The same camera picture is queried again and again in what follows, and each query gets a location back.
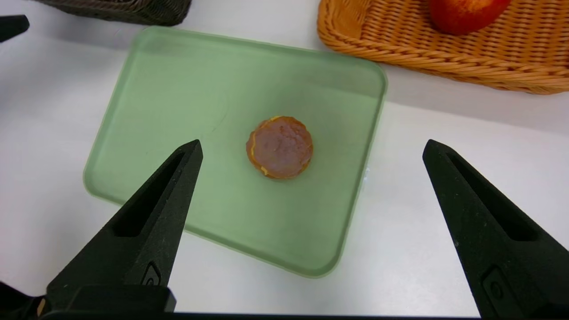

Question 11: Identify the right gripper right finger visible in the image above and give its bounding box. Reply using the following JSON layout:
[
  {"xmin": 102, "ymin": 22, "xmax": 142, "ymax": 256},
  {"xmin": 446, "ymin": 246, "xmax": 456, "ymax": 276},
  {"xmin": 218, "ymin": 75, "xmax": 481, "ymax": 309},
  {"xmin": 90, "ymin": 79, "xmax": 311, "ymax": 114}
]
[{"xmin": 422, "ymin": 139, "xmax": 569, "ymax": 318}]

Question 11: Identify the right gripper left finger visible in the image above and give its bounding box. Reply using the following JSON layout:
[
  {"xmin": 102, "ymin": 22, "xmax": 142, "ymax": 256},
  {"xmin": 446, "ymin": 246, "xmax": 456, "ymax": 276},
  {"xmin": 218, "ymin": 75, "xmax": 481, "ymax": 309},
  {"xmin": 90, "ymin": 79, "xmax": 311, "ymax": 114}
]
[{"xmin": 47, "ymin": 139, "xmax": 204, "ymax": 312}]

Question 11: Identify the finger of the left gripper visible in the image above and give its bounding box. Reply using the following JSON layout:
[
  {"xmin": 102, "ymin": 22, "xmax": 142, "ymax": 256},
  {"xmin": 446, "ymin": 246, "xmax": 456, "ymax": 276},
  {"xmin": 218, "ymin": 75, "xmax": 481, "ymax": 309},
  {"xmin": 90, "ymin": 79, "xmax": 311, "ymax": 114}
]
[{"xmin": 0, "ymin": 15, "xmax": 30, "ymax": 43}]

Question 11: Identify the red yellow apple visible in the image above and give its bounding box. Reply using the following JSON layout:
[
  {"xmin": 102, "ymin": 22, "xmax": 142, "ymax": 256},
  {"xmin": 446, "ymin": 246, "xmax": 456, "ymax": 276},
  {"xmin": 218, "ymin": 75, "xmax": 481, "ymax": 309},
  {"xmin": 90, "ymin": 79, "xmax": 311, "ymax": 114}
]
[{"xmin": 428, "ymin": 0, "xmax": 512, "ymax": 36}]

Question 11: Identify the dark brown wicker basket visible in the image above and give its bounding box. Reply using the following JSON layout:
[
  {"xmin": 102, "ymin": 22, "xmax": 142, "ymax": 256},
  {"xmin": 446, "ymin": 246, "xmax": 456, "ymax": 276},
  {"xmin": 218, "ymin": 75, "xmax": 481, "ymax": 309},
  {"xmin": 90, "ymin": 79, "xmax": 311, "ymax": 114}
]
[{"xmin": 33, "ymin": 0, "xmax": 192, "ymax": 26}]

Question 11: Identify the orange wicker basket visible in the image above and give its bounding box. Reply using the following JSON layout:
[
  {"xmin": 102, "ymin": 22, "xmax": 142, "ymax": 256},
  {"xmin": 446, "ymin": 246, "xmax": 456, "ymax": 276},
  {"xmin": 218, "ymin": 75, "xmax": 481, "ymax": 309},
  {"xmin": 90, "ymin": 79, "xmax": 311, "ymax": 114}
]
[{"xmin": 317, "ymin": 0, "xmax": 569, "ymax": 95}]

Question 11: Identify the light green plastic tray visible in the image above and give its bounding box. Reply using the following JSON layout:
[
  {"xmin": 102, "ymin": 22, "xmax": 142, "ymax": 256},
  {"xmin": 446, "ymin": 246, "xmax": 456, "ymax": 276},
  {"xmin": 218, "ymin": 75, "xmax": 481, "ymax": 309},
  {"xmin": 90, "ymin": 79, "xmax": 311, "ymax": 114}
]
[{"xmin": 83, "ymin": 26, "xmax": 388, "ymax": 279}]

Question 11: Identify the pink cream-filled bun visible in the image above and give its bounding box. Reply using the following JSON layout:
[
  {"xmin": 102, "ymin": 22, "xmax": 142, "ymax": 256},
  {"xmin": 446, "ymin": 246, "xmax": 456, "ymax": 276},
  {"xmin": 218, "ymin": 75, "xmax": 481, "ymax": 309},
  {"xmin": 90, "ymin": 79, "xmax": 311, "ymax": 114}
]
[{"xmin": 246, "ymin": 116, "xmax": 314, "ymax": 180}]

